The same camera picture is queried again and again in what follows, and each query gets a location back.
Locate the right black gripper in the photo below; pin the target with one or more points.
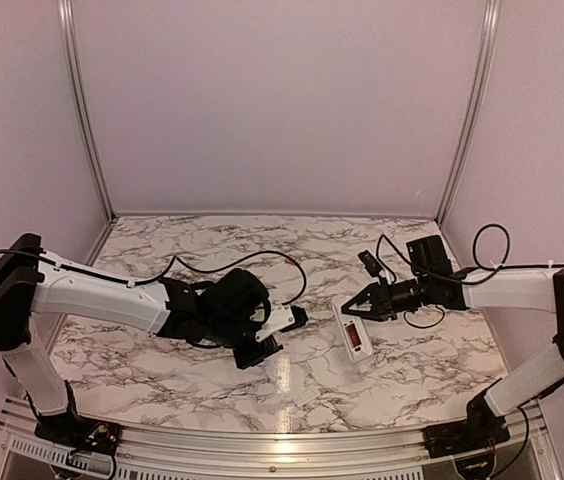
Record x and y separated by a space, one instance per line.
381 303

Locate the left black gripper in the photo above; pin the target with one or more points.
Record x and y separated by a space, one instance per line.
247 359

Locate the white remote control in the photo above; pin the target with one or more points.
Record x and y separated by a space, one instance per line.
353 332

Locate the white battery cover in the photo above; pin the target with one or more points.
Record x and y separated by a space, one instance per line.
307 396

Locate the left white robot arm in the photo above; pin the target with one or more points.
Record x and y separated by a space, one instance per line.
234 312

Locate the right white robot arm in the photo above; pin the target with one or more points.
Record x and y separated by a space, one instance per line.
436 283

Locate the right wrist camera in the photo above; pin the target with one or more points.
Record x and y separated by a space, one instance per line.
371 264

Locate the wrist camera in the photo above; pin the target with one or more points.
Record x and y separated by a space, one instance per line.
282 319
371 264

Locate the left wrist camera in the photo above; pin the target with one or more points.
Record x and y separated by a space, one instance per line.
282 319

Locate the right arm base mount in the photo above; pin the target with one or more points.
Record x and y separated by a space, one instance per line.
459 437

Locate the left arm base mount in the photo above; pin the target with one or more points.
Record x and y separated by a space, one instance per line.
81 434

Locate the front aluminium rail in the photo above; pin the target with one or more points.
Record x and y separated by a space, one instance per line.
151 452

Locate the right aluminium frame post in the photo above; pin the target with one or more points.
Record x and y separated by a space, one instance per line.
477 94

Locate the aluminium frame post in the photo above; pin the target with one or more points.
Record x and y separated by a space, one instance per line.
71 50
477 94

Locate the left aluminium frame post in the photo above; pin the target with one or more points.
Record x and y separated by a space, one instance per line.
71 50

